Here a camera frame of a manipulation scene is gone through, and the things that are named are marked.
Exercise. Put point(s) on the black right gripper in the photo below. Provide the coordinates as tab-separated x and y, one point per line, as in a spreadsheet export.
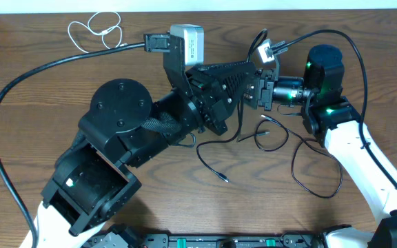
262	89

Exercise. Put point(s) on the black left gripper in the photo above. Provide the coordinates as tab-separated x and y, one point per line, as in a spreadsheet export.
215	106

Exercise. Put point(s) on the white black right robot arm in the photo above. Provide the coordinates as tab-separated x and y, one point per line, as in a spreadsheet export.
338	127

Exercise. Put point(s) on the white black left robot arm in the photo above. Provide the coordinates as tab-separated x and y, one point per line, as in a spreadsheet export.
124	128

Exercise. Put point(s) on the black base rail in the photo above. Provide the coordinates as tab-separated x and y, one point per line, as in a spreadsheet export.
226	241

